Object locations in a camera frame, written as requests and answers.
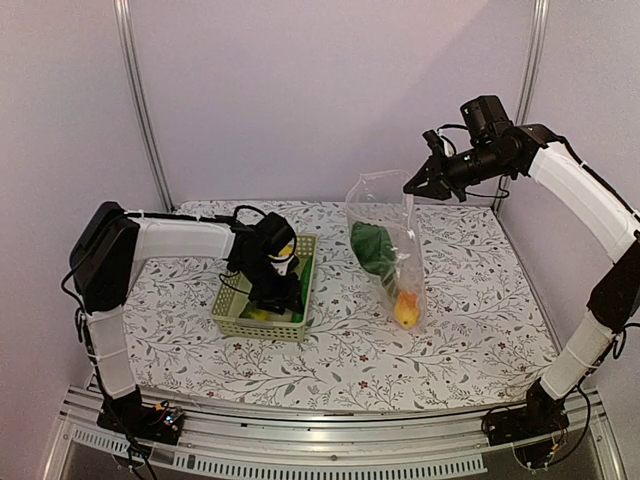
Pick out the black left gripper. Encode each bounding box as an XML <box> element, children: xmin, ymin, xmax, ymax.
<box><xmin>237</xmin><ymin>256</ymin><xmax>305</xmax><ymax>315</ymax></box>

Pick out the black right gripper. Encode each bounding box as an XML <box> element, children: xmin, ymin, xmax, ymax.
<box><xmin>404</xmin><ymin>142</ymin><xmax>514</xmax><ymax>202</ymax></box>

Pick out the pale green plastic basket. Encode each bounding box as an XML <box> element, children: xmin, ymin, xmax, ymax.
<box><xmin>211</xmin><ymin>233</ymin><xmax>318</xmax><ymax>343</ymax></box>

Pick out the clear zip top bag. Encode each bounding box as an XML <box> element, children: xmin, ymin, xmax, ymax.
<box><xmin>345</xmin><ymin>170</ymin><xmax>427</xmax><ymax>332</ymax></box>

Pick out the green white bok choy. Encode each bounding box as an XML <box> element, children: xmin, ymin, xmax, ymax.
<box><xmin>350</xmin><ymin>221</ymin><xmax>399</xmax><ymax>300</ymax></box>

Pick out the orange yellow mango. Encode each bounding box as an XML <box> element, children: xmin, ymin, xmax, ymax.
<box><xmin>394</xmin><ymin>290</ymin><xmax>421</xmax><ymax>329</ymax></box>

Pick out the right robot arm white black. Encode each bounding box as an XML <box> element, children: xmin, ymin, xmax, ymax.
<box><xmin>404</xmin><ymin>122</ymin><xmax>639</xmax><ymax>436</ymax></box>

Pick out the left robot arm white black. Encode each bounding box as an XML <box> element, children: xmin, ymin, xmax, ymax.
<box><xmin>61</xmin><ymin>201</ymin><xmax>305</xmax><ymax>434</ymax></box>

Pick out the yellow green pear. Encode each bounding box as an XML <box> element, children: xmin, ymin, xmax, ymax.
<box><xmin>239</xmin><ymin>305</ymin><xmax>270</xmax><ymax>321</ymax></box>

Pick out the light green cucumber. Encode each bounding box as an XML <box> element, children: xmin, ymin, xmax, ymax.
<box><xmin>292</xmin><ymin>259</ymin><xmax>312</xmax><ymax>323</ymax></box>

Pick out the yellow lemon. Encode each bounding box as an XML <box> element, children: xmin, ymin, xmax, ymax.
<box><xmin>269</xmin><ymin>243</ymin><xmax>295</xmax><ymax>262</ymax></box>

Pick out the floral patterned table mat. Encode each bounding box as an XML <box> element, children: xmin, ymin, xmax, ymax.
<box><xmin>124</xmin><ymin>201</ymin><xmax>556</xmax><ymax>411</ymax></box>

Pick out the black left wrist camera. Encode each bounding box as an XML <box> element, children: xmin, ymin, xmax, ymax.
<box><xmin>256</xmin><ymin>212</ymin><xmax>299</xmax><ymax>268</ymax></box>

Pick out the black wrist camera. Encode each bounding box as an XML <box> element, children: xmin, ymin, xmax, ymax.
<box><xmin>422</xmin><ymin>94</ymin><xmax>514</xmax><ymax>161</ymax></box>
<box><xmin>256</xmin><ymin>212</ymin><xmax>299</xmax><ymax>268</ymax></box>

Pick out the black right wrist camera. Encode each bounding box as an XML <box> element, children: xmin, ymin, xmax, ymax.
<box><xmin>422</xmin><ymin>94</ymin><xmax>514</xmax><ymax>161</ymax></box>

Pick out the aluminium front rail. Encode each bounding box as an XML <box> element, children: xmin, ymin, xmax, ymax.
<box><xmin>43</xmin><ymin>387</ymin><xmax>632</xmax><ymax>479</ymax></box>

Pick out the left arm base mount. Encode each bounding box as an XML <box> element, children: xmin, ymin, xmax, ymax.
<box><xmin>97</xmin><ymin>387</ymin><xmax>185</xmax><ymax>446</ymax></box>

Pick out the right aluminium frame post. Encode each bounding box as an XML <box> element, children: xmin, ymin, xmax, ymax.
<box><xmin>515</xmin><ymin>0</ymin><xmax>550</xmax><ymax>124</ymax></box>

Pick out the aluminium frame post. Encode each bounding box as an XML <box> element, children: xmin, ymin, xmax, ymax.
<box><xmin>113</xmin><ymin>0</ymin><xmax>174</xmax><ymax>212</ymax></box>
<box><xmin>515</xmin><ymin>0</ymin><xmax>550</xmax><ymax>124</ymax></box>

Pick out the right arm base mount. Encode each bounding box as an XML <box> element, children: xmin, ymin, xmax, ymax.
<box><xmin>481</xmin><ymin>382</ymin><xmax>569</xmax><ymax>470</ymax></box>

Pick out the left aluminium frame post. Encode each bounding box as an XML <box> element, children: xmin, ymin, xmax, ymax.
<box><xmin>113</xmin><ymin>0</ymin><xmax>174</xmax><ymax>212</ymax></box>

